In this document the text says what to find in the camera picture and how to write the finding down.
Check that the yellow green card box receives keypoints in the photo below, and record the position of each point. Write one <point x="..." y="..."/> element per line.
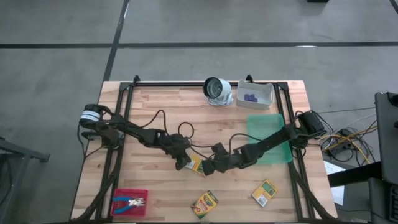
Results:
<point x="195" y="164"/>
<point x="264" y="193"/>

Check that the grey metal table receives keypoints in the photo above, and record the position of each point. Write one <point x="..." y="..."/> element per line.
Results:
<point x="15" y="152"/>

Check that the translucent teal green bin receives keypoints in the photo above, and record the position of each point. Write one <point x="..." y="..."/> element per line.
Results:
<point x="264" y="124"/>

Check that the red plastic basket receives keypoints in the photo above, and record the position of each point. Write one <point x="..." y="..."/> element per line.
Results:
<point x="136" y="211"/>

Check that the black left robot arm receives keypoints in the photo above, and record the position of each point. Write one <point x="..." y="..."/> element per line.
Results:
<point x="133" y="130"/>

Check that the white plastic bin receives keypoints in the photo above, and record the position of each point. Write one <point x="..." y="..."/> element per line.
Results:
<point x="264" y="91"/>

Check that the white paper sheet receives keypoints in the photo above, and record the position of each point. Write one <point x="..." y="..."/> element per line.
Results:
<point x="338" y="195"/>
<point x="332" y="168"/>

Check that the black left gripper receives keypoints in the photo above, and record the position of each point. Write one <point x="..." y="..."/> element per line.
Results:
<point x="177" y="146"/>

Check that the yellow Crayola crayon box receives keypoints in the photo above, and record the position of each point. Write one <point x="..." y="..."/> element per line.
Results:
<point x="204" y="203"/>

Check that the black desk beam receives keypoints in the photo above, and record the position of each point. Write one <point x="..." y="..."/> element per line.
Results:
<point x="354" y="175"/>

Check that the small dark blue eraser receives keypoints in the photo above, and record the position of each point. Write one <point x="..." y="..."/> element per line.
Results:
<point x="255" y="99"/>
<point x="250" y="96"/>
<point x="246" y="97"/>

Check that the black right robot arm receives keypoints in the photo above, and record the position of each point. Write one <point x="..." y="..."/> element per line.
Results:
<point x="280" y="137"/>

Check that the black equipment case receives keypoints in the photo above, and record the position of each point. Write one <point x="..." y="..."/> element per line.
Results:
<point x="384" y="202"/>

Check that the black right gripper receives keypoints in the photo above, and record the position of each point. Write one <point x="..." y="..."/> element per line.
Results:
<point x="227" y="160"/>

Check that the white spotlight lamp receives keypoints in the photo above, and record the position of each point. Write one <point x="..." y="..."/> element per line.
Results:
<point x="214" y="87"/>

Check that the black rectangular box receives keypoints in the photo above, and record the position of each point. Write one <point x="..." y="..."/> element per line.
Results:
<point x="317" y="1"/>

